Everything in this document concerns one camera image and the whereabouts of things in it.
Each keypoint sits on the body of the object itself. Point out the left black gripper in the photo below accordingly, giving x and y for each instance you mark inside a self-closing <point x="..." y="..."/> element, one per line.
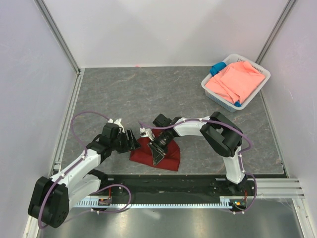
<point x="128" y="144"/>

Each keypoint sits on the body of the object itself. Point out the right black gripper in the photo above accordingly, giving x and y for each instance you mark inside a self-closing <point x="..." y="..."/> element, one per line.
<point x="158" y="152"/>

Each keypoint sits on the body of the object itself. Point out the dark red cloth napkin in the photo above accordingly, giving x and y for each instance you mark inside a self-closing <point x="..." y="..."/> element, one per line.
<point x="143" y="155"/>

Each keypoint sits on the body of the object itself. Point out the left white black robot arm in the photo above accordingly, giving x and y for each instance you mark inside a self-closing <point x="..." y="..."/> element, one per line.
<point x="54" y="197"/>

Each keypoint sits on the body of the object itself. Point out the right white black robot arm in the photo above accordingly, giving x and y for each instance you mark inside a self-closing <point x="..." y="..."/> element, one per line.
<point x="222" y="135"/>

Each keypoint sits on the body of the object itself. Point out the white plastic basket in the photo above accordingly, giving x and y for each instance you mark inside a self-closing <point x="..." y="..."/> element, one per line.
<point x="227" y="105"/>

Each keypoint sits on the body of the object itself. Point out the blue cloth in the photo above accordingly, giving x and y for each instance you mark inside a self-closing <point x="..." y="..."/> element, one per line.
<point x="216" y="68"/>

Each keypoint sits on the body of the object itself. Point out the salmon pink cloth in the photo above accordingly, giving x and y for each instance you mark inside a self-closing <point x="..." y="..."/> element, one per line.
<point x="236" y="82"/>

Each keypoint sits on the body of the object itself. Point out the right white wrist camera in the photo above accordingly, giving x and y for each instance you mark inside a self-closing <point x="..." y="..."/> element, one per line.
<point x="146" y="132"/>

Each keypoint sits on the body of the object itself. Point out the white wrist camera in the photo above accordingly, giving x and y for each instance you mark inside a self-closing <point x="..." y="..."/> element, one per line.
<point x="146" y="132"/>
<point x="117" y="122"/>

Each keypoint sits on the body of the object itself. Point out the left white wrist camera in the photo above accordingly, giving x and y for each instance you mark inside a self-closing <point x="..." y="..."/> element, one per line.
<point x="117" y="122"/>

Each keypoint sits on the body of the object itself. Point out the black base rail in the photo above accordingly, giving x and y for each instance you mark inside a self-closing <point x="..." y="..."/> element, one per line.
<point x="211" y="186"/>

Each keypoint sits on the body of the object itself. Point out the white slotted cable duct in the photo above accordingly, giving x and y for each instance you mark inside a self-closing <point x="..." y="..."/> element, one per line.
<point x="94" y="202"/>

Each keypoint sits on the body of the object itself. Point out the left aluminium frame post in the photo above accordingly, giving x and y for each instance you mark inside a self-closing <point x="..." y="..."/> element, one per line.
<point x="57" y="34"/>

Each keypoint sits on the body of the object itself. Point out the aluminium frame post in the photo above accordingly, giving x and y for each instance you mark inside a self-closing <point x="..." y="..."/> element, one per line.
<point x="57" y="34"/>
<point x="276" y="29"/>

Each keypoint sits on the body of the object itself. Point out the right aluminium frame post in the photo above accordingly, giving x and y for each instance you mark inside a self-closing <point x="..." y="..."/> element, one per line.
<point x="276" y="29"/>

